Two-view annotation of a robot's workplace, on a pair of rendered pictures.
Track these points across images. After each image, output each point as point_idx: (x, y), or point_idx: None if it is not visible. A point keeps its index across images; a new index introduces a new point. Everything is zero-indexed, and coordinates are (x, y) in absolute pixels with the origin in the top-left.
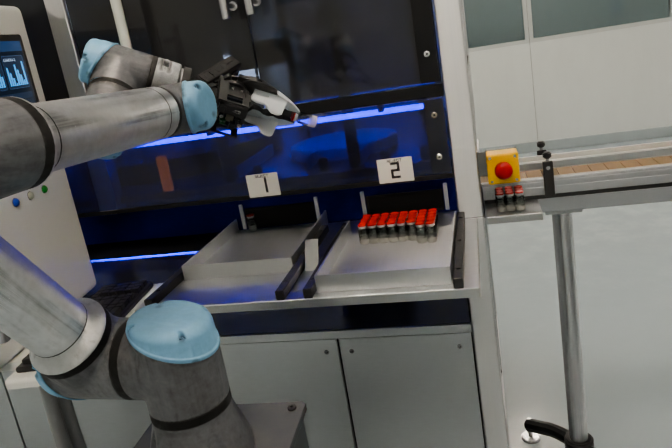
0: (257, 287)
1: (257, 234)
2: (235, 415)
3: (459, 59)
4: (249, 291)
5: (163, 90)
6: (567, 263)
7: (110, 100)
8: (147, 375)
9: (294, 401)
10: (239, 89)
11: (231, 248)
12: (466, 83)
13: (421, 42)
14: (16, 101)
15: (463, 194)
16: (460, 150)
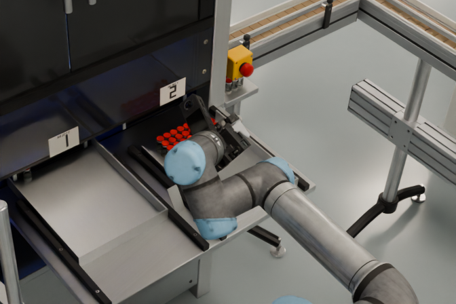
0: (164, 246)
1: (44, 183)
2: None
3: None
4: (165, 253)
5: (290, 183)
6: (239, 104)
7: (334, 222)
8: None
9: (67, 302)
10: (231, 129)
11: (51, 212)
12: (230, 12)
13: None
14: (391, 267)
15: (214, 93)
16: (218, 62)
